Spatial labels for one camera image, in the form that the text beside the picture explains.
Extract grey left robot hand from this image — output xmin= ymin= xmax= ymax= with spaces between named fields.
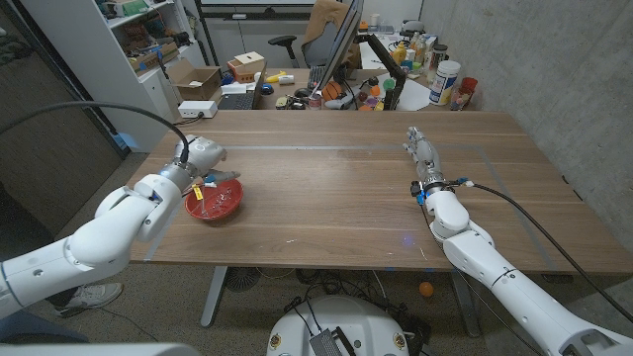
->
xmin=170 ymin=135 xmax=242 ymax=192

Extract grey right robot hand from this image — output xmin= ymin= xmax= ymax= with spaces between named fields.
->
xmin=403 ymin=126 xmax=446 ymax=197

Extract clear frame glasses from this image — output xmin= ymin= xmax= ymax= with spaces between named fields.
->
xmin=200 ymin=186 xmax=233 ymax=217

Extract red bowl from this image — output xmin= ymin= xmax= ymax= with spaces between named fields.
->
xmin=184 ymin=177 xmax=245 ymax=222

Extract white power box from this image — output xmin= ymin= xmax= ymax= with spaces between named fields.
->
xmin=177 ymin=100 xmax=219 ymax=120

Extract white paper sheet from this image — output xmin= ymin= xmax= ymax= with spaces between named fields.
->
xmin=395 ymin=78 xmax=432 ymax=112

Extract black laptop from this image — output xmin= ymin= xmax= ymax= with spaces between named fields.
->
xmin=217 ymin=61 xmax=269 ymax=111

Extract open cardboard box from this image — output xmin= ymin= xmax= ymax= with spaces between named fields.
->
xmin=166 ymin=57 xmax=224 ymax=103

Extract white canister blue label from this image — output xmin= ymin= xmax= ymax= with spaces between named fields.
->
xmin=428 ymin=59 xmax=462 ymax=107

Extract small wooden box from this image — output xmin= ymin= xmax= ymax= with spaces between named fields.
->
xmin=226 ymin=50 xmax=267 ymax=84

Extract white game controller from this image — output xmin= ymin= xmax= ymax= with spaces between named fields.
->
xmin=324 ymin=96 xmax=355 ymax=111

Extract orange toy basketball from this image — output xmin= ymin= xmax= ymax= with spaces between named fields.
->
xmin=320 ymin=80 xmax=343 ymax=103

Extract wooden desk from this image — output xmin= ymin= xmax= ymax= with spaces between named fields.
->
xmin=254 ymin=66 xmax=479 ymax=112

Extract round grey grille disc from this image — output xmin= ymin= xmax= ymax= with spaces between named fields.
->
xmin=225 ymin=266 xmax=262 ymax=293

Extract white shelf unit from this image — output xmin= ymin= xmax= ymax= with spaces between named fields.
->
xmin=19 ymin=0 xmax=209 ymax=153

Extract grey metal table leg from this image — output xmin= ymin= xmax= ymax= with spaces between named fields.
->
xmin=200 ymin=266 xmax=228 ymax=329
xmin=449 ymin=270 xmax=482 ymax=338

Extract black computer monitor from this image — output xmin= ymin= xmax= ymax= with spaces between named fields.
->
xmin=316 ymin=0 xmax=366 ymax=93

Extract grey office chair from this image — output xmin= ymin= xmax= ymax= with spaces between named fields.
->
xmin=268 ymin=0 xmax=362 ymax=69

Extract person in dark trousers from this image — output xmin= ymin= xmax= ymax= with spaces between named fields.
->
xmin=0 ymin=281 xmax=125 ymax=345

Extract tan jacket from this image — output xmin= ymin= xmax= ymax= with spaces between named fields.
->
xmin=302 ymin=0 xmax=362 ymax=48

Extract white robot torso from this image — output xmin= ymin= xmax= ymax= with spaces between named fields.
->
xmin=266 ymin=295 xmax=410 ymax=356

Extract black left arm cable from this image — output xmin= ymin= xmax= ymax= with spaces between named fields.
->
xmin=0 ymin=100 xmax=192 ymax=164

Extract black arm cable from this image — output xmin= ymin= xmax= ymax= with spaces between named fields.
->
xmin=464 ymin=180 xmax=633 ymax=323
xmin=0 ymin=100 xmax=192 ymax=164

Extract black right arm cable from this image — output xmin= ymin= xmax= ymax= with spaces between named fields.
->
xmin=464 ymin=180 xmax=633 ymax=323

